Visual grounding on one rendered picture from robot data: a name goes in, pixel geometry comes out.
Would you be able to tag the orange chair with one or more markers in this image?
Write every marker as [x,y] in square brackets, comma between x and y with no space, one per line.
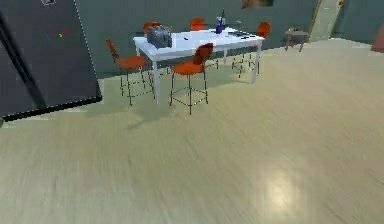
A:
[150,26]
[195,65]
[130,62]
[263,30]
[197,24]

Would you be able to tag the white dining table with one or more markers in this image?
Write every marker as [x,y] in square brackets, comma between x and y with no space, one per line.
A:
[196,41]

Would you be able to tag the blue bottle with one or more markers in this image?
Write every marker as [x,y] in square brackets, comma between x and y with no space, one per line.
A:
[218,25]

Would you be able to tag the black remote control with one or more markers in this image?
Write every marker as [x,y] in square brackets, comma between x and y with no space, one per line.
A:
[242,34]

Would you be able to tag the dark bottle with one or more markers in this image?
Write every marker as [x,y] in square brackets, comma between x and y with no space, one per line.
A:
[223,20]

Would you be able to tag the small grey side table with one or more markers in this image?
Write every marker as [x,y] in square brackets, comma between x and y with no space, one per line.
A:
[296,34]

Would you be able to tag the dark grey fridge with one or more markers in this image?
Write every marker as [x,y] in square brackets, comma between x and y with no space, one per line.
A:
[50,56]

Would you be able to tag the pale room door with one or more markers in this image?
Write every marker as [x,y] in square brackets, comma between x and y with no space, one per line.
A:
[325,20]

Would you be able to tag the reddish brown furniture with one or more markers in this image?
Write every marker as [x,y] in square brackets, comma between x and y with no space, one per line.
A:
[379,40]

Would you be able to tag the framed wall picture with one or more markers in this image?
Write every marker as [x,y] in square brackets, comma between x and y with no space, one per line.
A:
[257,3]

